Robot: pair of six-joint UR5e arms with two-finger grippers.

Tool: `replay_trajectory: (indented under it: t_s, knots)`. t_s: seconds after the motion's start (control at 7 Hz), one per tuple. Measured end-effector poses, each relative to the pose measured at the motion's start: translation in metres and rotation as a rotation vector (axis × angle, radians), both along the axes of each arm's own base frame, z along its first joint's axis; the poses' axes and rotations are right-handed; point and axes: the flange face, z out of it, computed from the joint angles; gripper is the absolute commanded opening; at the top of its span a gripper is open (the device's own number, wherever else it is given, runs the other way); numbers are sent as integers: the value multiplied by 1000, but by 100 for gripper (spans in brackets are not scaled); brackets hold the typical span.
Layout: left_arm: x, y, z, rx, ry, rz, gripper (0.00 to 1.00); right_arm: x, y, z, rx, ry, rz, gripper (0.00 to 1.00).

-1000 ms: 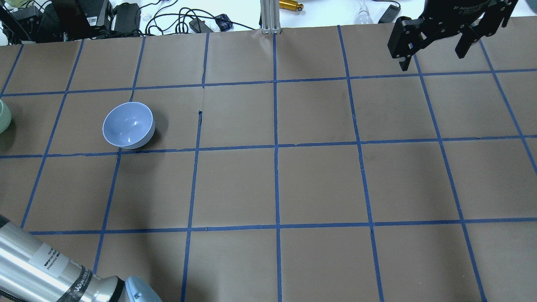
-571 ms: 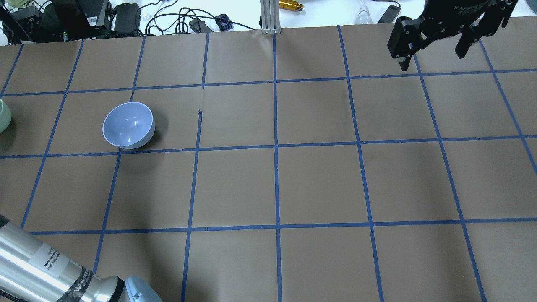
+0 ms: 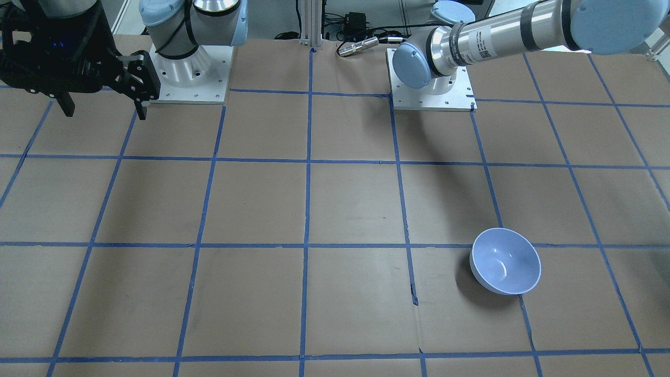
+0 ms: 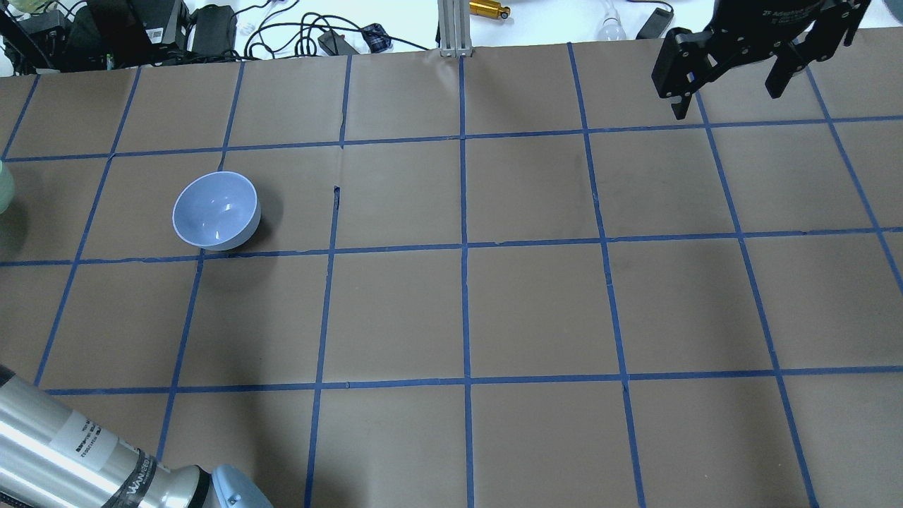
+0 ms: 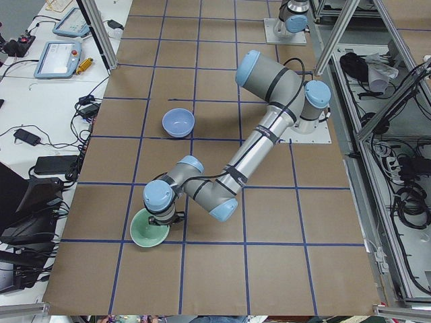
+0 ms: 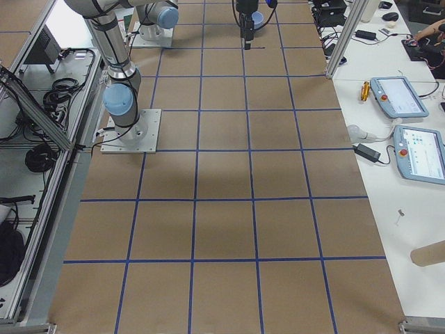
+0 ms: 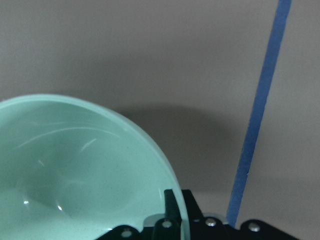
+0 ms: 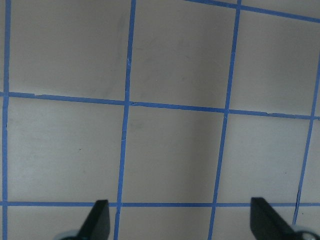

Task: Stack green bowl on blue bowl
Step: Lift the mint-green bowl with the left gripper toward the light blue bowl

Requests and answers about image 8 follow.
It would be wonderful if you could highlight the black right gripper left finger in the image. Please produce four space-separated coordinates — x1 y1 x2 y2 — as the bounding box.
78 199 110 240

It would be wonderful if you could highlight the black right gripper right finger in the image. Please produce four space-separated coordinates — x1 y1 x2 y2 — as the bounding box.
249 197 296 240

